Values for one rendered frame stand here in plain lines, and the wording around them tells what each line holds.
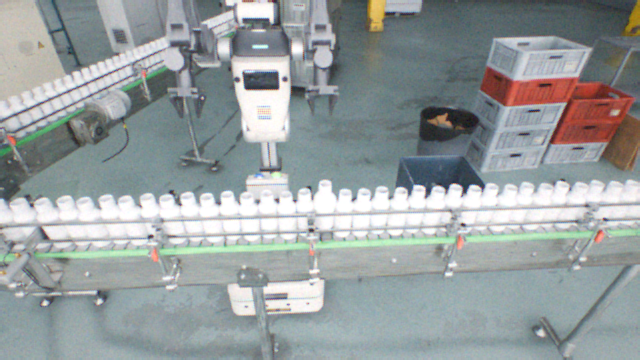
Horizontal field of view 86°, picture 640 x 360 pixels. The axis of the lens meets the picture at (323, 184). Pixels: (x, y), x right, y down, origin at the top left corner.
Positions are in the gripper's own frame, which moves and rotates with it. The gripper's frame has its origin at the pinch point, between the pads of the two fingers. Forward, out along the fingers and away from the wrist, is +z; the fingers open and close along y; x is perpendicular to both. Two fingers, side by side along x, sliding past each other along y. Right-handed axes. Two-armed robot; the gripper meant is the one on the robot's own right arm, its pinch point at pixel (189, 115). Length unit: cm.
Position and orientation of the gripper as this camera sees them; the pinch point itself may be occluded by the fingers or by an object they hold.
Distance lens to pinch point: 127.6
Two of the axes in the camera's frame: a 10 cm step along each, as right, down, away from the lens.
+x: 1.3, -2.8, 9.5
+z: 0.0, 9.6, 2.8
